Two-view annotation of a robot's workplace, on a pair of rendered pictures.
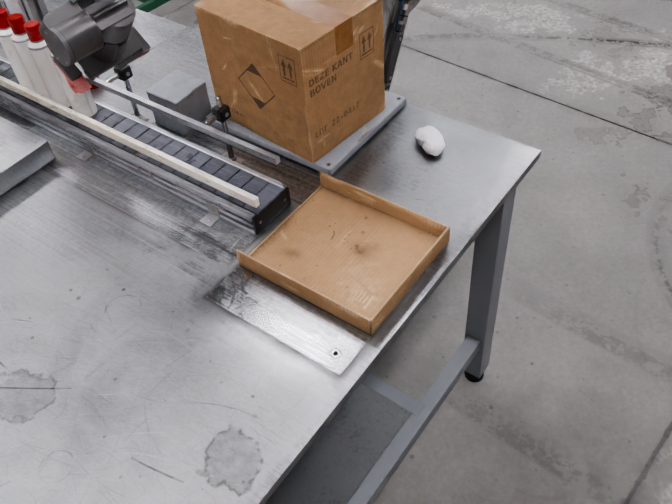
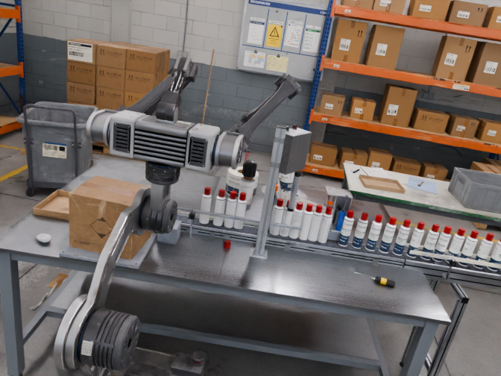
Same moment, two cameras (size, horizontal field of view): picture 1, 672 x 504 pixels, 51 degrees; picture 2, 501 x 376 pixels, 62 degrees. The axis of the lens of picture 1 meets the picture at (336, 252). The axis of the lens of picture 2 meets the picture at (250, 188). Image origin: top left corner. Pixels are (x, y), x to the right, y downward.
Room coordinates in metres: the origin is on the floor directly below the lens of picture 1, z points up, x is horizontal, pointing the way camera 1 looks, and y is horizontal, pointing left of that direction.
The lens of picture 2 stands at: (3.06, -0.61, 1.92)
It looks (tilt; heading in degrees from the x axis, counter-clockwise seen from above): 22 degrees down; 140
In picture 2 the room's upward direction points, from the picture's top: 9 degrees clockwise
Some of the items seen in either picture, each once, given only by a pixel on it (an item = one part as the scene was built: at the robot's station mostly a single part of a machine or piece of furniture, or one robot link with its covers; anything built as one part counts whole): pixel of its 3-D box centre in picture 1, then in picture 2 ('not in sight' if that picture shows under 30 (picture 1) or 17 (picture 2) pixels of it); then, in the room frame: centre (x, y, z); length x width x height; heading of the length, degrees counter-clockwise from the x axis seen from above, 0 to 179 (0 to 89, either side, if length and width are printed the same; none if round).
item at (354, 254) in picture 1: (343, 245); (72, 206); (0.90, -0.02, 0.85); 0.30 x 0.26 x 0.04; 50
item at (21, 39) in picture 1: (32, 58); (230, 209); (1.46, 0.64, 0.98); 0.05 x 0.05 x 0.20
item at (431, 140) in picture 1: (429, 140); (43, 237); (1.19, -0.22, 0.85); 0.08 x 0.07 x 0.04; 165
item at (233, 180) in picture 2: not in sight; (241, 182); (1.09, 0.98, 0.95); 0.20 x 0.20 x 0.14
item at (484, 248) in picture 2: not in sight; (484, 251); (2.34, 1.68, 0.98); 0.05 x 0.05 x 0.20
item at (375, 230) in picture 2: not in sight; (374, 233); (1.96, 1.23, 0.98); 0.05 x 0.05 x 0.20
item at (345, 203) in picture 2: not in sight; (333, 214); (1.75, 1.13, 1.01); 0.14 x 0.13 x 0.26; 50
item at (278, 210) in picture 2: not in sight; (276, 216); (1.62, 0.83, 0.98); 0.05 x 0.05 x 0.20
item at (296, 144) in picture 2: not in sight; (290, 150); (1.68, 0.77, 1.38); 0.17 x 0.10 x 0.19; 105
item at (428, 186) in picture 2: not in sight; (422, 185); (1.31, 2.84, 0.81); 0.32 x 0.24 x 0.01; 121
